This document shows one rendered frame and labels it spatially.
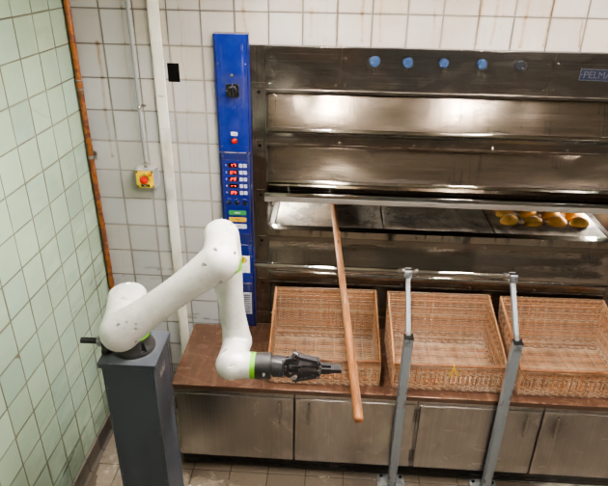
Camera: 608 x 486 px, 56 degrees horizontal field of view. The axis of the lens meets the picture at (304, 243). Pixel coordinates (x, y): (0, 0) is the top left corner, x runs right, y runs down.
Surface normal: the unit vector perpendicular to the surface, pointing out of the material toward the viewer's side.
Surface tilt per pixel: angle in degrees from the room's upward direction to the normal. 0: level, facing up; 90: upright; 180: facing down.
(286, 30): 90
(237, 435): 90
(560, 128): 70
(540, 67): 90
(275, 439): 90
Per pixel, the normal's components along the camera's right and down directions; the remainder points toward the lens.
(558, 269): -0.05, 0.12
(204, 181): -0.06, 0.45
